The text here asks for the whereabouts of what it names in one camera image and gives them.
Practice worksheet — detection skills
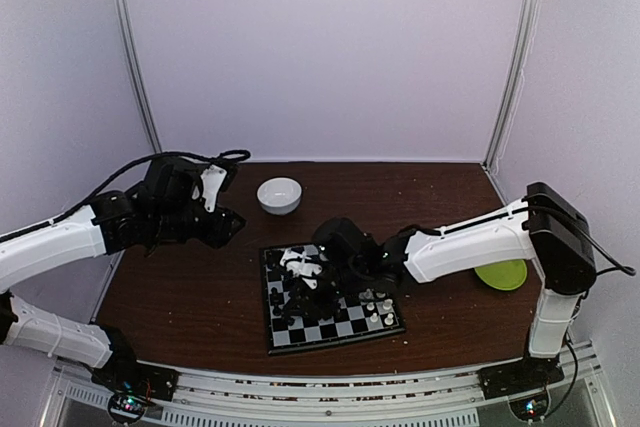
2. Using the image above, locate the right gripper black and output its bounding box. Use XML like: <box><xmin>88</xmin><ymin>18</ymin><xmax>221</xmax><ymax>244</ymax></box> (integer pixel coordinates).
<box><xmin>282</xmin><ymin>260</ymin><xmax>367</xmax><ymax>322</ymax></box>

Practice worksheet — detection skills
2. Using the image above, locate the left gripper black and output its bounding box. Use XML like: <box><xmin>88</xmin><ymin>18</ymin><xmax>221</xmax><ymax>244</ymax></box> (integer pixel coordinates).
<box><xmin>151</xmin><ymin>202</ymin><xmax>245</xmax><ymax>248</ymax></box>

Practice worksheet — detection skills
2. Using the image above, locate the black pawn piece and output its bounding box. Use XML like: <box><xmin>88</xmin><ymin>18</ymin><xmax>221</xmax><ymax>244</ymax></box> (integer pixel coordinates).
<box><xmin>269</xmin><ymin>287</ymin><xmax>281</xmax><ymax>305</ymax></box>

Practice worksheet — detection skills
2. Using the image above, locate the black white chessboard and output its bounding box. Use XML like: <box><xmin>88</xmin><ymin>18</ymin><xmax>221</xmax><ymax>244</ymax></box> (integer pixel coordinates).
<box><xmin>259</xmin><ymin>244</ymin><xmax>406</xmax><ymax>356</ymax></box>

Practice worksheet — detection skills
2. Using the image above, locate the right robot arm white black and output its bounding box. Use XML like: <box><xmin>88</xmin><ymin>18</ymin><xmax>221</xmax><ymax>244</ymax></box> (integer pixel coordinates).
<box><xmin>277</xmin><ymin>182</ymin><xmax>596</xmax><ymax>389</ymax></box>

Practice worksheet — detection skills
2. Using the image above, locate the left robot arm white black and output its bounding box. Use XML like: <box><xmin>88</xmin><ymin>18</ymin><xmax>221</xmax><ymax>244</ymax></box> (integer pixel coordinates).
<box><xmin>1</xmin><ymin>150</ymin><xmax>250</xmax><ymax>391</ymax></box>

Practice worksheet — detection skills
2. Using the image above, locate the white ceramic bowl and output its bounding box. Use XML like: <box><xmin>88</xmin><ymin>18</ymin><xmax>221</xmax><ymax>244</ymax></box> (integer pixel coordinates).
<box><xmin>256</xmin><ymin>177</ymin><xmax>303</xmax><ymax>216</ymax></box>

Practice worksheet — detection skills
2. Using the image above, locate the green plate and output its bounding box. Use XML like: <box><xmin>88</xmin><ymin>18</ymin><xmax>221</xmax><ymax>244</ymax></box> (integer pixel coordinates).
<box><xmin>474</xmin><ymin>260</ymin><xmax>528</xmax><ymax>292</ymax></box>

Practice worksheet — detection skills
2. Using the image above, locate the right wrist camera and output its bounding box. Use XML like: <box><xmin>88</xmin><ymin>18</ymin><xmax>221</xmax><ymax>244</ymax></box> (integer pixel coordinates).
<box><xmin>279</xmin><ymin>246</ymin><xmax>323</xmax><ymax>289</ymax></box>

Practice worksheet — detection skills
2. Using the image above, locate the aluminium front rail frame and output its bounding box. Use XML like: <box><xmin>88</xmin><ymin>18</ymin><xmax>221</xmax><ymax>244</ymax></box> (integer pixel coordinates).
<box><xmin>42</xmin><ymin>339</ymin><xmax>609</xmax><ymax>427</ymax></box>

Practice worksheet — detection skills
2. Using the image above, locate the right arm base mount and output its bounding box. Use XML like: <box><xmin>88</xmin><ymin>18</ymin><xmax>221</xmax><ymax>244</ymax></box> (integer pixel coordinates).
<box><xmin>478</xmin><ymin>355</ymin><xmax>564</xmax><ymax>423</ymax></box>

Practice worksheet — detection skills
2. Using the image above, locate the left aluminium corner post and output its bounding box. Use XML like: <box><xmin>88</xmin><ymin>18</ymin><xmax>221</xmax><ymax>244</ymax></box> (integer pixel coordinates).
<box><xmin>114</xmin><ymin>0</ymin><xmax>162</xmax><ymax>153</ymax></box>

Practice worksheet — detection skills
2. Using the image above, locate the aluminium corner post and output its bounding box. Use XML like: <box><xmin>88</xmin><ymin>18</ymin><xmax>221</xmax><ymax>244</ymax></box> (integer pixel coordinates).
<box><xmin>114</xmin><ymin>0</ymin><xmax>162</xmax><ymax>153</ymax></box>
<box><xmin>484</xmin><ymin>0</ymin><xmax>540</xmax><ymax>174</ymax></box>

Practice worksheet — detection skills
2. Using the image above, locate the right aluminium corner post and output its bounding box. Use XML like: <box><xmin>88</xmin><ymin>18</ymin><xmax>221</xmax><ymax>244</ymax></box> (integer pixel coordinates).
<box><xmin>484</xmin><ymin>0</ymin><xmax>540</xmax><ymax>174</ymax></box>

